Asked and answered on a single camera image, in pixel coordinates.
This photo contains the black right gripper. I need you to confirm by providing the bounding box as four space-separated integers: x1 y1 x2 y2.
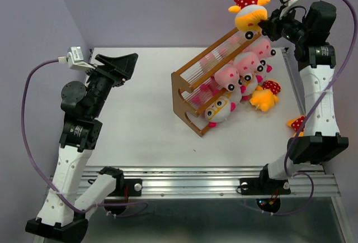
257 4 309 46

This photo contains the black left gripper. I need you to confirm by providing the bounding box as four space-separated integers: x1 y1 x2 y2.
85 53 139 118

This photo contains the yellow bear plush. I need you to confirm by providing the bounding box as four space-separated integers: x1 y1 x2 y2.
286 115 305 137
249 80 281 112
228 0 271 40

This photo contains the pink plush with wheels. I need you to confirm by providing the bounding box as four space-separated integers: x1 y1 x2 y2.
242 37 276 61

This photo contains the white glasses plush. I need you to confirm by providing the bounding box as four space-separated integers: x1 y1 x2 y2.
241 75 263 101
209 86 242 106
190 90 237 127

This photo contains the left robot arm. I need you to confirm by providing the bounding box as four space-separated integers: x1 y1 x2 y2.
25 49 138 242

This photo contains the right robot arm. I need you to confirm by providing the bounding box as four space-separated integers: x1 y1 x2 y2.
253 1 348 193

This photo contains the wooden toy shelf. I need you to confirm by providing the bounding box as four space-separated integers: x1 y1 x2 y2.
171 28 261 137

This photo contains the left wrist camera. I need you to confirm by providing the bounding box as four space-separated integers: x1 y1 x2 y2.
58 46 94 73

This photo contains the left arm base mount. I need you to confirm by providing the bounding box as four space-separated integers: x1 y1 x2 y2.
104 179 146 218

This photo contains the aluminium rail frame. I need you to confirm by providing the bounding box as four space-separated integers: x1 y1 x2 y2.
64 164 342 199

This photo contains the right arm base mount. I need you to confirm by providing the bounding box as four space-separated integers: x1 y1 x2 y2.
236 178 291 214

